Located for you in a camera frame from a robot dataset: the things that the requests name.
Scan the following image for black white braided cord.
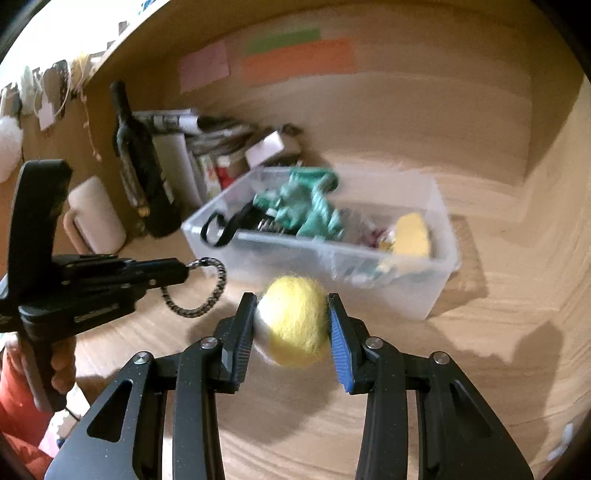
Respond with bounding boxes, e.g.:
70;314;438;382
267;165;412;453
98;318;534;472
159;256;228;319

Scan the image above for yellow white felt ball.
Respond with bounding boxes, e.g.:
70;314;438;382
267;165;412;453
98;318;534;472
253;276;329;369

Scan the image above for green striped sock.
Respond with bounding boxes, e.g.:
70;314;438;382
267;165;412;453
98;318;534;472
252;167;345;240

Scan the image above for yellow green sponge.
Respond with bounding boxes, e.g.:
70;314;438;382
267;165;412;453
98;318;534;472
392;212;432;258

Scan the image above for floral fabric scrunchie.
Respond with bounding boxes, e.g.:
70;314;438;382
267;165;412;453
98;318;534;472
356;220;396;280

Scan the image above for person's left hand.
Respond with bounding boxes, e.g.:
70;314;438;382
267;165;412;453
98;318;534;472
2;333;77;395

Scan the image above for pink cylindrical cup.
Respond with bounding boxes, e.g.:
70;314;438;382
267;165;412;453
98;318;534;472
63;176;127;255

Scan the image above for dark wine bottle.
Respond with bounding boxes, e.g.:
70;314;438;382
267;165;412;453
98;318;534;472
110;81;181;238

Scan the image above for stack of books and papers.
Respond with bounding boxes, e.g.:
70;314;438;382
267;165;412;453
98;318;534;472
133;109;259;209

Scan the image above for white fluffy pompom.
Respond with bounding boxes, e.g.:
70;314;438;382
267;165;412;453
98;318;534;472
0;116;23;183

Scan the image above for small white cardboard box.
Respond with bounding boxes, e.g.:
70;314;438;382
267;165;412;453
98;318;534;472
245;130;301;168

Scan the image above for clear plastic storage bin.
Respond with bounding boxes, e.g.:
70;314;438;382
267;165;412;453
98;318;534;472
181;166;460;320

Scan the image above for pink sticky note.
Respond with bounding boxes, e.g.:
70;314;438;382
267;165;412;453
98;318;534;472
178;41;230;93

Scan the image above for green sticky note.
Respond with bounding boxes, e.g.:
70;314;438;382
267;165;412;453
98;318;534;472
245;28;322;56

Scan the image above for orange sticky note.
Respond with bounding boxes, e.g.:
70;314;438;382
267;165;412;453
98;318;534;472
242;39;356;85

